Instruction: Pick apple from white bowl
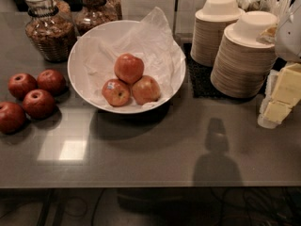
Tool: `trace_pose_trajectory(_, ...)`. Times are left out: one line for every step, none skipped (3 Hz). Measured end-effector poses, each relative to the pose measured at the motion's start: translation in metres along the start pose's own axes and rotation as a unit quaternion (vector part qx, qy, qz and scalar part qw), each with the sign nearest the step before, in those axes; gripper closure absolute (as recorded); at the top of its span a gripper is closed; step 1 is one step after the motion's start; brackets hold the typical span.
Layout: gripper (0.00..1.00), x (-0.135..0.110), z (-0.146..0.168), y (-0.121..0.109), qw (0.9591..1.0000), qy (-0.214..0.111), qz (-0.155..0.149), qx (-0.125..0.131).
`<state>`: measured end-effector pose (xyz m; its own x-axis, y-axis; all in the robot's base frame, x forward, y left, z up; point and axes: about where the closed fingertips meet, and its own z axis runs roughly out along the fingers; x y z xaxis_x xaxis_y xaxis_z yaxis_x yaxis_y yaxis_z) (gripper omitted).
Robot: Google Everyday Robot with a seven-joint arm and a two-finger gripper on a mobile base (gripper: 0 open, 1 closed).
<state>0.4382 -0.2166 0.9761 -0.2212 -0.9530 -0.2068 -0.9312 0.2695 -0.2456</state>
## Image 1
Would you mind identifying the right apple in bowl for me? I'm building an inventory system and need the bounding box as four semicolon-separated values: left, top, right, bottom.
132;75;161;105

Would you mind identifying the black mat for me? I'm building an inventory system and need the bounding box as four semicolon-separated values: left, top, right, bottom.
182;42;288;99

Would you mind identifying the rear stack of paper bowls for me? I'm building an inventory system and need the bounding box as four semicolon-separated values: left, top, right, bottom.
190;0;244;67

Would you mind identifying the glass cereal jar right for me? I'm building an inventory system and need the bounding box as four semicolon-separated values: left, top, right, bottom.
74;0;118;35

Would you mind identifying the glass cereal jar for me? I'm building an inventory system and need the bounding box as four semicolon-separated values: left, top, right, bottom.
74;0;118;35
24;0;76;62

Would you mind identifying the white paper liner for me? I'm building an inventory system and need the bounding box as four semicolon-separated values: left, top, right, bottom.
77;6;186;109

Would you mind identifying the left apple with sticker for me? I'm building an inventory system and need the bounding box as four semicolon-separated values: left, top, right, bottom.
102;79;131;106

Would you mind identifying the stack of paper bowls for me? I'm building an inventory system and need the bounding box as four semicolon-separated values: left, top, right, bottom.
210;11;277;99
190;0;244;67

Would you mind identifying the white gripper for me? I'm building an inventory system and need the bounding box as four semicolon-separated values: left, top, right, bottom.
258;0;301;129

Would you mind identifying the white bowl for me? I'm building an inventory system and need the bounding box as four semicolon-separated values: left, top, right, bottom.
67;19;187;115

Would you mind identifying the front stack of paper bowls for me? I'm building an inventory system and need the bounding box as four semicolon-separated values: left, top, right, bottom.
210;11;277;99

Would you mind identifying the glass cereal jar left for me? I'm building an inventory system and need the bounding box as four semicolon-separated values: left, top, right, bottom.
24;0;76;62

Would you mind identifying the white box behind bowl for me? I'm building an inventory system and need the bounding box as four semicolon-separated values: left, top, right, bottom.
121;0;206;37

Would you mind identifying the red apple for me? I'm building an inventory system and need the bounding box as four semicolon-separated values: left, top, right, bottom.
23;89;55;120
114;53;144;85
8;73;38;100
0;102;26;134
37;69;67;96

